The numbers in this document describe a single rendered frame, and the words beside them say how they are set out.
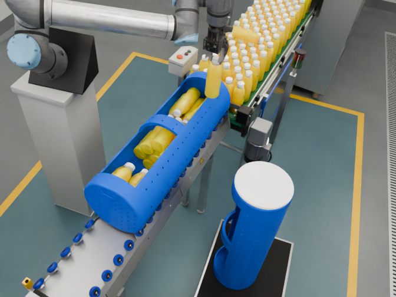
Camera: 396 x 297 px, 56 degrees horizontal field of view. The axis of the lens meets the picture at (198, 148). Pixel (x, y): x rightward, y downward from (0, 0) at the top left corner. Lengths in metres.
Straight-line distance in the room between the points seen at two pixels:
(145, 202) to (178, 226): 1.32
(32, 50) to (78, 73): 0.29
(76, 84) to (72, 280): 0.99
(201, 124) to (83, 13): 0.74
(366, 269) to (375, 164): 1.07
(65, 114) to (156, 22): 0.90
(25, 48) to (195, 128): 0.86
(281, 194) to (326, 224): 1.34
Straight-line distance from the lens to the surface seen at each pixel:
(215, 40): 1.58
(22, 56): 1.92
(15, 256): 2.84
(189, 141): 1.69
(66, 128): 2.19
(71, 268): 1.66
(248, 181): 1.76
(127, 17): 1.39
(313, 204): 3.13
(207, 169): 2.44
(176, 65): 2.31
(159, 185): 1.54
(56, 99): 2.06
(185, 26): 1.43
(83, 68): 2.08
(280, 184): 1.79
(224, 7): 1.50
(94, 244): 1.69
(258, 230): 1.83
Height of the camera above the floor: 2.39
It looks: 47 degrees down
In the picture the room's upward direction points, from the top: 7 degrees clockwise
